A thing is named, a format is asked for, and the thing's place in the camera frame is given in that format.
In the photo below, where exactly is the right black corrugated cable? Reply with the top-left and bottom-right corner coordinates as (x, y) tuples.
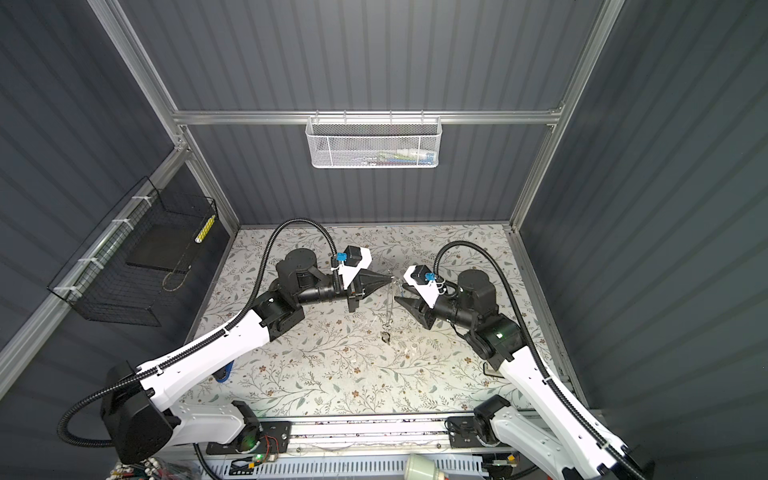
(433, 239), (649, 480)

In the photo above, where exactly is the bundle of coloured cables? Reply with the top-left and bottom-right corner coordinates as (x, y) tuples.
(107, 457), (181, 480)

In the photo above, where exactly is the black wire wall basket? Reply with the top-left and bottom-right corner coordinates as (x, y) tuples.
(48, 183), (218, 327)

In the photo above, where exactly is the black corrugated cable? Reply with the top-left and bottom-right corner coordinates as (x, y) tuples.
(56, 218), (340, 449)
(433, 239), (649, 480)

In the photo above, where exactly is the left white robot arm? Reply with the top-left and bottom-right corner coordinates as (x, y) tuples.
(100, 246), (392, 463)

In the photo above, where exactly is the blue object at table edge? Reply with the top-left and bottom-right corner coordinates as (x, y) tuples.
(212, 361), (234, 383)

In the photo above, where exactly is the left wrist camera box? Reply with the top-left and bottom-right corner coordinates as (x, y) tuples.
(335, 245), (372, 290)

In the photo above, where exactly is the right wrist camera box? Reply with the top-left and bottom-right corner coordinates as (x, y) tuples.
(403, 265), (444, 308)

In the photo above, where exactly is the pale green plastic object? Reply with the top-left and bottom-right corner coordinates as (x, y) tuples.
(403, 454), (448, 480)

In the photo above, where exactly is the perforated metal ring disc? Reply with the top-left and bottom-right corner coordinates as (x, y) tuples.
(380, 277), (397, 345)

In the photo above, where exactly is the white wire mesh basket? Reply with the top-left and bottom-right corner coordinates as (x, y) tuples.
(305, 119), (443, 169)

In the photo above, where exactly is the yellow marker pen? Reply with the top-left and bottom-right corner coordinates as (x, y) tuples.
(194, 214), (217, 244)

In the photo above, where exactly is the left black corrugated cable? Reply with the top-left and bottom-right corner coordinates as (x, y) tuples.
(56, 218), (340, 449)

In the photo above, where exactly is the white slotted cable duct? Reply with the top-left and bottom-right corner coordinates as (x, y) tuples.
(207, 454), (490, 479)

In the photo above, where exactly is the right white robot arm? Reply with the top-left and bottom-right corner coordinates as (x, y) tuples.
(396, 265), (653, 479)

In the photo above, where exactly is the black foam pad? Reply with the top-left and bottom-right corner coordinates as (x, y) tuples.
(126, 225), (202, 273)

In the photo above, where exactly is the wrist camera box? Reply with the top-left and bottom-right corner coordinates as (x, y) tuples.
(335, 245), (372, 290)
(403, 265), (444, 308)

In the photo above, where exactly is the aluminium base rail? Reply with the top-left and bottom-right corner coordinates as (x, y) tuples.
(203, 411), (517, 460)

